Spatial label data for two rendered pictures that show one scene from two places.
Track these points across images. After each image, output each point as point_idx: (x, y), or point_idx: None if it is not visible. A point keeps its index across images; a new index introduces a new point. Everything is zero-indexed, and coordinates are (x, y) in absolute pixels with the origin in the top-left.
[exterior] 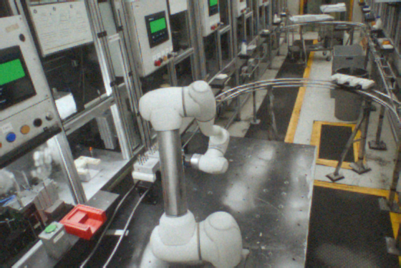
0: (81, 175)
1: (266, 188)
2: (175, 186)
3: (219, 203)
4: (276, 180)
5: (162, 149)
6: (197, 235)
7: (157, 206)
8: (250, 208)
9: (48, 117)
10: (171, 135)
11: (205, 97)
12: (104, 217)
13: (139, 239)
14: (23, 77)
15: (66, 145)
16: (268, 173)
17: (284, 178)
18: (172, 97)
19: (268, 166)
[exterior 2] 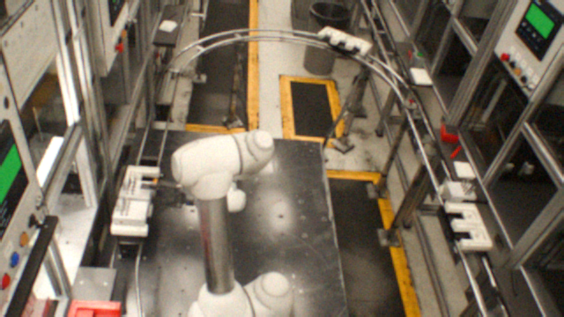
0: None
1: (281, 212)
2: (226, 261)
3: (232, 245)
4: (288, 199)
5: (209, 221)
6: (250, 306)
7: (148, 261)
8: (270, 245)
9: (40, 207)
10: (222, 203)
11: (270, 154)
12: (120, 310)
13: (148, 314)
14: (19, 167)
15: None
16: (276, 190)
17: (297, 195)
18: (226, 158)
19: (273, 180)
